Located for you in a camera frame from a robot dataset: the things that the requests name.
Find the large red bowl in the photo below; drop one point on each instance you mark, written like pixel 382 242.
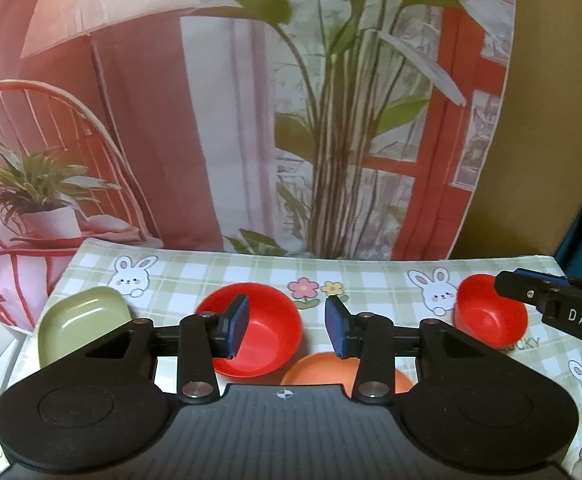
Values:
pixel 266 330

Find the green checked bunny tablecloth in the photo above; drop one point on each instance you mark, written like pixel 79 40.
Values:
pixel 386 280

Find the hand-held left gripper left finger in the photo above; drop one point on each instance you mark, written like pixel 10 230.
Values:
pixel 239 325

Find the green square plate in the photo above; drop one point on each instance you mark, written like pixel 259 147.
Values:
pixel 78 317

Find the small red bowl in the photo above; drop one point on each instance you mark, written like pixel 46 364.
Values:
pixel 491 315

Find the orange round plate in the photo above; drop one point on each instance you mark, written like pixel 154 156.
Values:
pixel 321 370

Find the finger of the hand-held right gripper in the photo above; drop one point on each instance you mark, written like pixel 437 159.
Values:
pixel 523 287

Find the printed backdrop cloth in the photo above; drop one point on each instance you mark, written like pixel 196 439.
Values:
pixel 171 135

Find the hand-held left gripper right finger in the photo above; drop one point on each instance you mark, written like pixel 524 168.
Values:
pixel 335 327

